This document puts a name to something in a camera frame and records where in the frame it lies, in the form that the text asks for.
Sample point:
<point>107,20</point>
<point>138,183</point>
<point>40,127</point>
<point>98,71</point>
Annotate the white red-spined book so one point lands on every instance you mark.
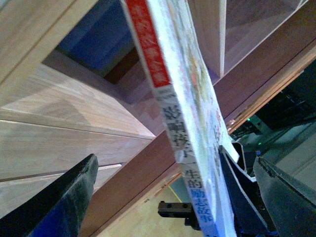
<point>167,44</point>

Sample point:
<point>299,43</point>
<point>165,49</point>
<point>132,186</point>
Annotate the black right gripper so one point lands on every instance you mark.
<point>251,215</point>

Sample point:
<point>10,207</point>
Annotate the left wooden shelf cabinet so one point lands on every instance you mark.
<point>54,112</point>

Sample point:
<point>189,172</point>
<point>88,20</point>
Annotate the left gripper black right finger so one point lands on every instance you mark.
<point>290,203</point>

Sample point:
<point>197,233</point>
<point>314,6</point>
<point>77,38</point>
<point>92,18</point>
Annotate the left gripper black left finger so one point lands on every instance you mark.
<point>59,209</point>

